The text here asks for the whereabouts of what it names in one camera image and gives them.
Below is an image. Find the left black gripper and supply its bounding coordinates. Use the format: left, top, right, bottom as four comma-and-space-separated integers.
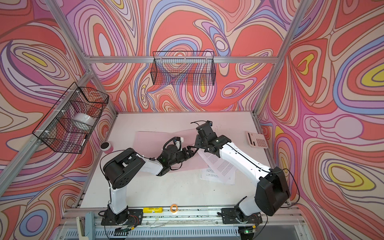
167, 147, 199, 169

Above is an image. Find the pink tape roll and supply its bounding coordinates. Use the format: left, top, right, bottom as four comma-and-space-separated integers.
100, 142, 114, 154

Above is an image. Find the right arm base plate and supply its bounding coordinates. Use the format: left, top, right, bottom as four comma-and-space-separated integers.
217, 208, 263, 226

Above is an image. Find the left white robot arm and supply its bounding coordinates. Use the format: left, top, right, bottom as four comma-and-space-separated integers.
102, 137, 199, 215

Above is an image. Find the white tape roll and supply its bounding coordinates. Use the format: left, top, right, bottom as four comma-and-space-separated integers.
73, 113, 96, 126

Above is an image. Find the printed Chinese text sheet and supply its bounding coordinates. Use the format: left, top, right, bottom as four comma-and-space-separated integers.
200, 168, 236, 185

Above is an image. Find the black wire basket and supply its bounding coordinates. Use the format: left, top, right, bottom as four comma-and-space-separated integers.
151, 51, 216, 86
33, 83, 109, 154

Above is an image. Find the pink file folder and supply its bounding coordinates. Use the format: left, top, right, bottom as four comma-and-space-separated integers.
133, 129, 208, 176

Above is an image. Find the yellow label strip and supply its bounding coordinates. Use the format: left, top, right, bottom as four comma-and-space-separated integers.
143, 207, 163, 214

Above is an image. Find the black wire basket back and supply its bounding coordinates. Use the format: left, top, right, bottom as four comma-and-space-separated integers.
151, 51, 216, 86

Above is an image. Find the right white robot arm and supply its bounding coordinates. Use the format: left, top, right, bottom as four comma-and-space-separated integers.
195, 121, 291, 221

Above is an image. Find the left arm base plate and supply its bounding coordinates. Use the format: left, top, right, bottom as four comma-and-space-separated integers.
98, 209, 143, 227

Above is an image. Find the black wire basket left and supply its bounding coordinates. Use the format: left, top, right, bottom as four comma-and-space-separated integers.
33, 83, 109, 154

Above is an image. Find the printed English text sheet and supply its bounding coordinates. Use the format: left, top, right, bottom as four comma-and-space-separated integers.
198, 150, 236, 180

